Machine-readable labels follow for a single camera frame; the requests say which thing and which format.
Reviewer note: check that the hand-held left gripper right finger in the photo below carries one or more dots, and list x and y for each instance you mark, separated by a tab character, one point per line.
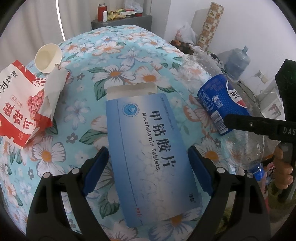
201	171

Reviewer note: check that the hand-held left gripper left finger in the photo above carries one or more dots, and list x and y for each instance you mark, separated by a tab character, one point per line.
97	171

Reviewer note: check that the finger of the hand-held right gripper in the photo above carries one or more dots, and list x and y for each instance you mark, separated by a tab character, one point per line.
249	125

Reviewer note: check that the clear bottle with blue label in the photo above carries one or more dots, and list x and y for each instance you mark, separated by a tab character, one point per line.
215	92

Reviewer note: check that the blue medicine box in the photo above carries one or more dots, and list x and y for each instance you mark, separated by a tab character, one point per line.
148	150

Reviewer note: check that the person's right hand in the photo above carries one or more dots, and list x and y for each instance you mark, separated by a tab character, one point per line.
282	173

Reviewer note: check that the white cardboard box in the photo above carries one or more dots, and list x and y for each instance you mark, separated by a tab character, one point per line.
272	102

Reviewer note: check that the blue water jug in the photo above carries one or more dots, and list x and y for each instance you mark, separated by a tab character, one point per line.
238	62

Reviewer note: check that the red and white paper bag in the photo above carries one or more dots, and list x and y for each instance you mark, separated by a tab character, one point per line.
16	111

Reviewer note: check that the dark brown bag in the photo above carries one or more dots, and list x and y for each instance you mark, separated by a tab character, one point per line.
182	47

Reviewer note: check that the patterned paper roll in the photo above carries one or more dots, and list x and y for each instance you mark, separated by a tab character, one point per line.
210	25

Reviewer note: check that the white printed plastic bag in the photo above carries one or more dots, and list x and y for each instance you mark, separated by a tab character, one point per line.
187	33

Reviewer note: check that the floral bedsheet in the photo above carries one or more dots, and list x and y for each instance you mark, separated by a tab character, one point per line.
129	60

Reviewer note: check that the white paper cup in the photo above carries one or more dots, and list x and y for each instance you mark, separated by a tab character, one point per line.
47	58

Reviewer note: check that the grey nightstand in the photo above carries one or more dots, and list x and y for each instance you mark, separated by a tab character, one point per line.
120	23

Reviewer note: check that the small white bottle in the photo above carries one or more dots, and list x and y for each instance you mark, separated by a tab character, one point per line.
105	17

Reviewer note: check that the yellow snack packets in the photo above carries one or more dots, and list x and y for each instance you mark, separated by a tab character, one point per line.
114	14

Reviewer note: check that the white curtain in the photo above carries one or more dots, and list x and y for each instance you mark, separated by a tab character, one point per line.
34	23

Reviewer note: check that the red thermos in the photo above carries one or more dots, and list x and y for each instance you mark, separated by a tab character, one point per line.
101	10

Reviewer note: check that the flat white box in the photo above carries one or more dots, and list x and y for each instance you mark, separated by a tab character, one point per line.
127	13

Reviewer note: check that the clear crumpled plastic bag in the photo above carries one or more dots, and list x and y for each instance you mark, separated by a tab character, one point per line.
134	5

